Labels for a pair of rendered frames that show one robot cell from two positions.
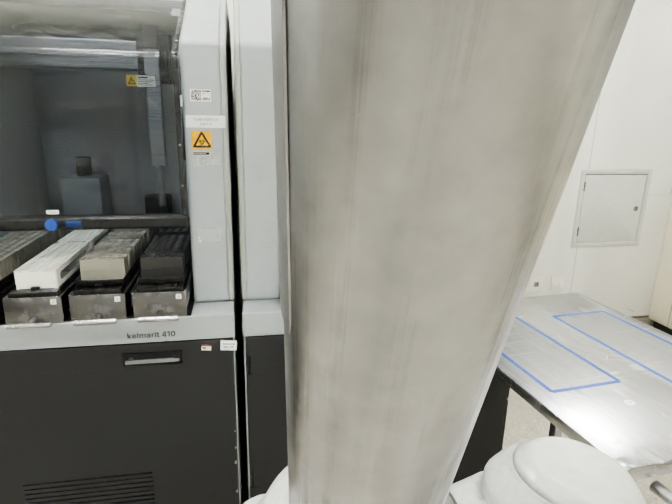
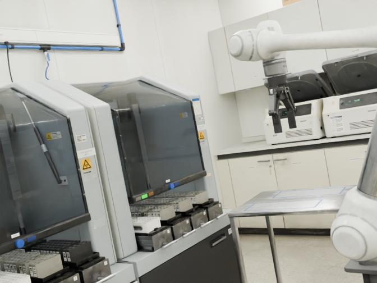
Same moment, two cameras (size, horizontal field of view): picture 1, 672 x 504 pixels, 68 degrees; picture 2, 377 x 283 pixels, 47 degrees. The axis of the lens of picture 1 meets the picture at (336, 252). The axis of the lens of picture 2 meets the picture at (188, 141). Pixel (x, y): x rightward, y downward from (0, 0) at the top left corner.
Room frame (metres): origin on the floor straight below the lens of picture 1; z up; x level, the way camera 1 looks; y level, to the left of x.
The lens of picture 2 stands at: (-0.32, 1.23, 1.30)
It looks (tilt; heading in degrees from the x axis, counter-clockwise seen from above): 3 degrees down; 318
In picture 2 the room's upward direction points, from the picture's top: 11 degrees counter-clockwise
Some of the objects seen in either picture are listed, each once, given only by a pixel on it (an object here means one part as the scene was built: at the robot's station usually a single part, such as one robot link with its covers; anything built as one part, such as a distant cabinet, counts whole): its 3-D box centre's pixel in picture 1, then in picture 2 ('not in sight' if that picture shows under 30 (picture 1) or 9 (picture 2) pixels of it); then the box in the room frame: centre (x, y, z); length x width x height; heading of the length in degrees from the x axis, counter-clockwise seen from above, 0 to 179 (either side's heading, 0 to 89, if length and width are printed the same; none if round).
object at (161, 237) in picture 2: not in sight; (115, 236); (1.61, 0.13, 0.78); 0.73 x 0.14 x 0.09; 11
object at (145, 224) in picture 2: not in sight; (132, 226); (1.48, 0.10, 0.83); 0.30 x 0.10 x 0.06; 11
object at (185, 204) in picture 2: not in sight; (184, 205); (1.44, -0.22, 0.85); 0.12 x 0.02 x 0.06; 100
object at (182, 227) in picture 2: not in sight; (136, 226); (1.64, -0.02, 0.78); 0.73 x 0.14 x 0.09; 11
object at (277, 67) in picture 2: not in sight; (275, 68); (0.67, -0.16, 1.43); 0.09 x 0.09 x 0.06
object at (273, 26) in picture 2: not in sight; (268, 41); (0.67, -0.14, 1.54); 0.13 x 0.11 x 0.16; 94
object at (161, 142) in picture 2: not in sight; (128, 134); (1.66, -0.10, 1.28); 0.61 x 0.51 x 0.63; 101
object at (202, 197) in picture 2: not in sight; (200, 197); (1.47, -0.37, 0.85); 0.12 x 0.02 x 0.06; 100
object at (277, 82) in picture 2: not in sight; (278, 87); (0.67, -0.16, 1.36); 0.08 x 0.07 x 0.09; 101
